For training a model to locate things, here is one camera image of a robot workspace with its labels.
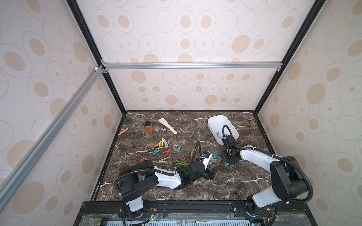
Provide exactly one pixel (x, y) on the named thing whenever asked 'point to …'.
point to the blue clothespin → (156, 151)
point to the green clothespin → (181, 163)
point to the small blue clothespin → (179, 148)
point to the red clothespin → (168, 151)
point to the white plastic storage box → (216, 124)
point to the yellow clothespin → (159, 144)
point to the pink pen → (122, 131)
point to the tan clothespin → (164, 160)
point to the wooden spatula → (163, 121)
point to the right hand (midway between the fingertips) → (230, 158)
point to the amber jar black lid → (148, 126)
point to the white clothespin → (166, 143)
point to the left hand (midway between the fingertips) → (218, 166)
